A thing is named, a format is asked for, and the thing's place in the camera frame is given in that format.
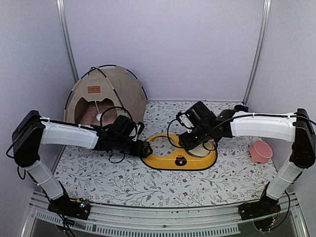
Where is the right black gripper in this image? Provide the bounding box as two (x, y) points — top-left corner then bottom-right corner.
(179, 125), (212, 151)

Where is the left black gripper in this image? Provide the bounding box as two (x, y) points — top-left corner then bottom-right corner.
(114, 136), (153, 158)

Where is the cream pet bowl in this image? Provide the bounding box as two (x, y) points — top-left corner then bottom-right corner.
(187, 141), (216, 158)

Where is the yellow pet bowl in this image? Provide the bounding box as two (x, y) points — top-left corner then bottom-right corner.
(141, 134), (218, 171)

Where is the pink checkered cushion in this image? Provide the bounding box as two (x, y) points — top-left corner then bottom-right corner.
(80, 101), (117, 126)

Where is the beige fabric pet tent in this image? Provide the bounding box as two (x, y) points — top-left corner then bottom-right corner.
(64, 65), (148, 125)

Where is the pink pet bowl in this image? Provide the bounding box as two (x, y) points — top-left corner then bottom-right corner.
(248, 140), (273, 163)

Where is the black tent pole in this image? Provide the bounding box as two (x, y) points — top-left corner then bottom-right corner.
(89, 67), (132, 119)
(65, 65), (148, 112)

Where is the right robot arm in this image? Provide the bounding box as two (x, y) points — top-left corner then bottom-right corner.
(176, 101), (316, 220)

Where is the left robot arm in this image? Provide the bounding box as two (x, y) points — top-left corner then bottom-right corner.
(7, 110), (153, 220)

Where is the dark blue mug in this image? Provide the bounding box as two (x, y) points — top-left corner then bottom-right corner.
(234, 105), (249, 113)

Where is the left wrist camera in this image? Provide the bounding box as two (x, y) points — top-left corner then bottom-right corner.
(133, 121), (145, 141)

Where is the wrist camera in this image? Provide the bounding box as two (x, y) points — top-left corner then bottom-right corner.
(176, 112), (193, 129)
(133, 121), (145, 141)

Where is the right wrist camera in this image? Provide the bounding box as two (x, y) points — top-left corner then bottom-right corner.
(176, 112), (193, 129)

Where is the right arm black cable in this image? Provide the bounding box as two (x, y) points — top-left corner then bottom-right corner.
(167, 118), (219, 153)

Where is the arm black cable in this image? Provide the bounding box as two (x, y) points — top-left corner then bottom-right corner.
(100, 106), (128, 129)
(167, 118), (219, 153)

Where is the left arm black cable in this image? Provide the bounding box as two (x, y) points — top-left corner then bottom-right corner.
(100, 106), (128, 129)

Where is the front aluminium rail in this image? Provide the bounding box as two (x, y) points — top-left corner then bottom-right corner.
(22, 192), (309, 237)

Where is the right aluminium frame post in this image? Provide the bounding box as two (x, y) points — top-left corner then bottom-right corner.
(242, 0), (272, 105)

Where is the aluminium frame post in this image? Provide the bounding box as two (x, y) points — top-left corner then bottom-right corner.
(242, 0), (272, 105)
(56, 0), (79, 82)

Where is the left aluminium frame post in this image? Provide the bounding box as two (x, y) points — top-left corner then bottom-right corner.
(56, 0), (79, 82)

